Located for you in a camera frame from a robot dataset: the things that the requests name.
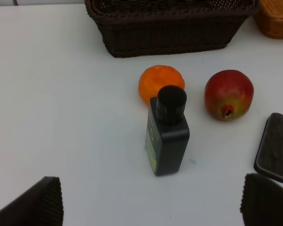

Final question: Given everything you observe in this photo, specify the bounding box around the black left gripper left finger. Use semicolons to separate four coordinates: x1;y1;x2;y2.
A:
0;177;64;226

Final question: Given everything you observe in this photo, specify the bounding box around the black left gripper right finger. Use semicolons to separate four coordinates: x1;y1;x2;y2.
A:
240;173;283;226

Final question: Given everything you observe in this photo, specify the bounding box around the black whiteboard eraser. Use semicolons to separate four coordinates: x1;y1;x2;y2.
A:
253;113;283;183

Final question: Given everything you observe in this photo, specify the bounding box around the black bottle with green label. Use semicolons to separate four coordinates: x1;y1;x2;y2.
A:
146;85;190;176

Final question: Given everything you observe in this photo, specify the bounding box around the orange tangerine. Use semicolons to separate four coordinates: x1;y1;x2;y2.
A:
138;65;185;106

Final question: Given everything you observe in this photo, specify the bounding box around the orange wicker basket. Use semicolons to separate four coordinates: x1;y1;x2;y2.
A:
254;0;283;39

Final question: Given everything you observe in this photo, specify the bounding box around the dark brown wicker basket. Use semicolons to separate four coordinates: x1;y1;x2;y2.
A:
85;0;260;58

